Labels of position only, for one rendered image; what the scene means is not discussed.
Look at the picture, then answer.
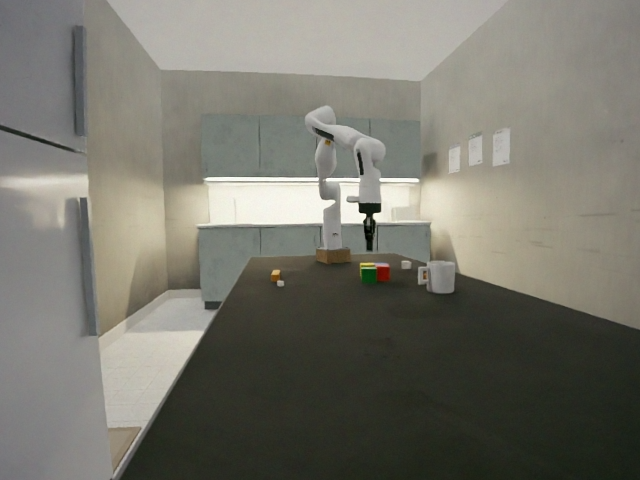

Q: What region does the white mug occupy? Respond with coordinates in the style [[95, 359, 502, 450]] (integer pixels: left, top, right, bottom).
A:
[[418, 261, 455, 294]]

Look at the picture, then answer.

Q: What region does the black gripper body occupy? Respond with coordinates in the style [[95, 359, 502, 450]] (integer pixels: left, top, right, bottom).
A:
[[358, 203, 381, 225]]

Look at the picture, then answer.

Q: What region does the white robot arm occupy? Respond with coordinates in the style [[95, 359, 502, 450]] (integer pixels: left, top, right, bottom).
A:
[[305, 106, 386, 249]]

